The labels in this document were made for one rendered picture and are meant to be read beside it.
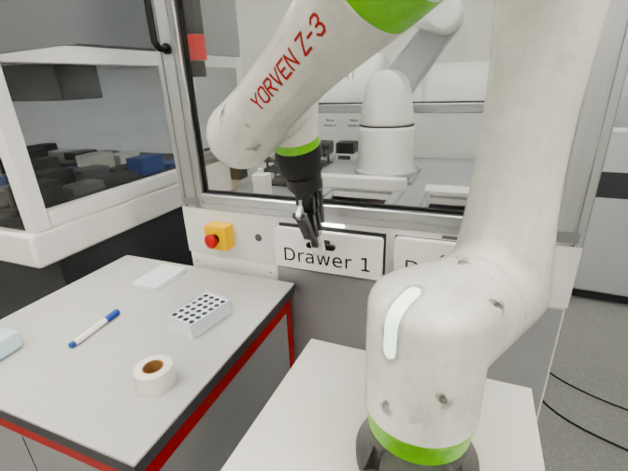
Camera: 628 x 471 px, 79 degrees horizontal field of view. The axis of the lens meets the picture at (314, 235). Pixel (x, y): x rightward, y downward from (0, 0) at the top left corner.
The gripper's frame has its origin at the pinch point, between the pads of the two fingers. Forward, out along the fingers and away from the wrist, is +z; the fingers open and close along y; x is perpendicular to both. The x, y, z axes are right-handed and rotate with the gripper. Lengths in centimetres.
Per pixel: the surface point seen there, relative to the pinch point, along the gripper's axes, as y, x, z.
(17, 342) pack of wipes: 42, -55, 0
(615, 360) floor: -73, 106, 124
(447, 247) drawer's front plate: -6.8, 28.8, 2.7
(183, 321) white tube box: 25.2, -23.7, 4.5
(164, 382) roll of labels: 40.2, -15.5, 0.5
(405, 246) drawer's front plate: -6.4, 19.4, 3.6
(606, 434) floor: -26, 91, 108
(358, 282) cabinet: -3.7, 7.6, 16.3
